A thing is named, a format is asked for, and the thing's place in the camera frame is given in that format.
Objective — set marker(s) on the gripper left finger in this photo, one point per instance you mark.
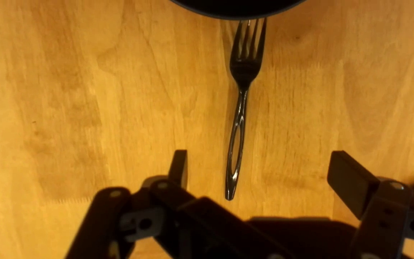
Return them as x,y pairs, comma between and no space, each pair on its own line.
164,208

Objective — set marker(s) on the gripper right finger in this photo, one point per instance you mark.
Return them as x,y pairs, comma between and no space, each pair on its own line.
383,208

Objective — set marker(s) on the black plastic fork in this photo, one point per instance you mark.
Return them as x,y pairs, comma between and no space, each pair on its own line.
241,108

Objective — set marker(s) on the dark bowl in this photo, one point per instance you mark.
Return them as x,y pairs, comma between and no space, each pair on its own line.
237,8

